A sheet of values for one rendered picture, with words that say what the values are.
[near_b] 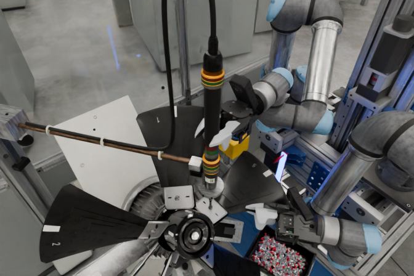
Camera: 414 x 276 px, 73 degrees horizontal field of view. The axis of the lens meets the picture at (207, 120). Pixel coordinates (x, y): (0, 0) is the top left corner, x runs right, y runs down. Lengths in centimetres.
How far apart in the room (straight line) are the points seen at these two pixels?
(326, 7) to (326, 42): 12
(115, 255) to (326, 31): 91
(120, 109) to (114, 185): 25
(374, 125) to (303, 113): 18
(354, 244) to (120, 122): 78
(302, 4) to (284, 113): 37
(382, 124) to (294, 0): 48
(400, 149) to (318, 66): 33
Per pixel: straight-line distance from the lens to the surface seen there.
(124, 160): 99
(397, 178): 128
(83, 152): 97
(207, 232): 82
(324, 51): 95
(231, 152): 123
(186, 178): 80
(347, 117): 141
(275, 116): 85
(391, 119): 79
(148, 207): 91
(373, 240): 92
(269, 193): 95
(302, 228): 89
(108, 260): 92
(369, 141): 81
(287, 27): 107
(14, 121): 97
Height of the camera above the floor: 194
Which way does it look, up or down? 42 degrees down
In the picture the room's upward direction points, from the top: straight up
